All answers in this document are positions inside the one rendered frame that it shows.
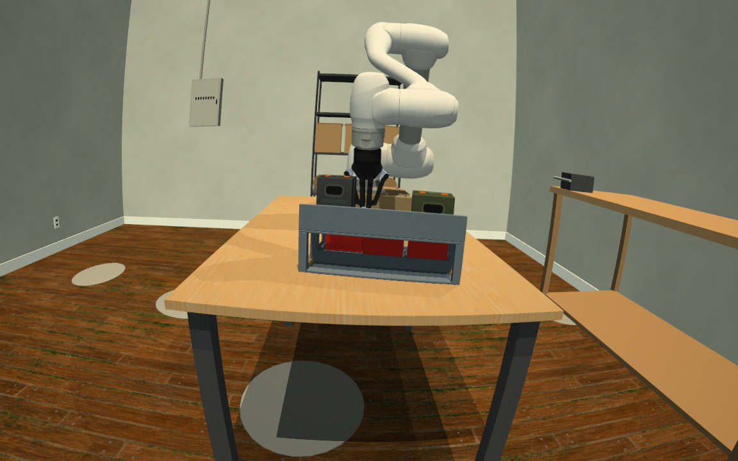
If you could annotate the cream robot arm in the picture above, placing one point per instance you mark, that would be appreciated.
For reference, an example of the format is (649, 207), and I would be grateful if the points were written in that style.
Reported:
(373, 105)

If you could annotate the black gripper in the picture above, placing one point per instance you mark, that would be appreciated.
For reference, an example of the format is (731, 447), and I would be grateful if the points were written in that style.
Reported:
(369, 169)

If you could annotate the black tool case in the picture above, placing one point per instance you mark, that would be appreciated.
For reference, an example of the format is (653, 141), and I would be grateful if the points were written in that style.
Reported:
(336, 190)

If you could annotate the olive green case with orange latches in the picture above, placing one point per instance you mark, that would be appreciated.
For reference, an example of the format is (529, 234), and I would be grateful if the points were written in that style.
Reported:
(433, 202)

